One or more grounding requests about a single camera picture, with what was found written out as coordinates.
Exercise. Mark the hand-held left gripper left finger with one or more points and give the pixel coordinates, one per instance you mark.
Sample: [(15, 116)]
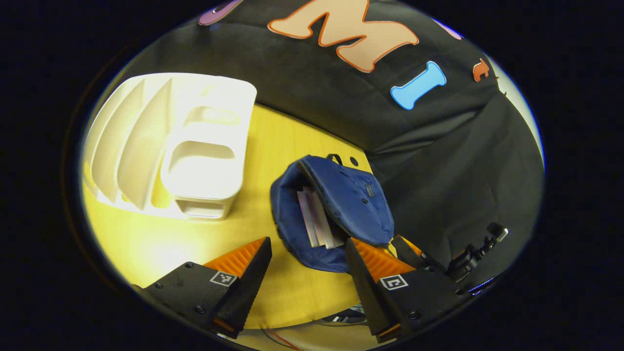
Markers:
[(246, 292)]

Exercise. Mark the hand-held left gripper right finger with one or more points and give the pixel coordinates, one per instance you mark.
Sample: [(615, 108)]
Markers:
[(368, 292)]

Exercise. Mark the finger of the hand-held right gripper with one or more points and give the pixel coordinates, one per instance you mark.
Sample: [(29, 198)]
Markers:
[(407, 251)]

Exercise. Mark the blue schoolbag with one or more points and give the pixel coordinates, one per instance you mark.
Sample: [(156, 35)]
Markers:
[(351, 200)]

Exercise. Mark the white and blue book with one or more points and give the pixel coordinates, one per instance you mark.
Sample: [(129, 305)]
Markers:
[(329, 224)]

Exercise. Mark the pink book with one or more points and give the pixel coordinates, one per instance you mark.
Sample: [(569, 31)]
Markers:
[(308, 219)]

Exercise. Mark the black backdrop cloth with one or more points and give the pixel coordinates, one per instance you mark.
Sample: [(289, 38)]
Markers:
[(438, 156)]

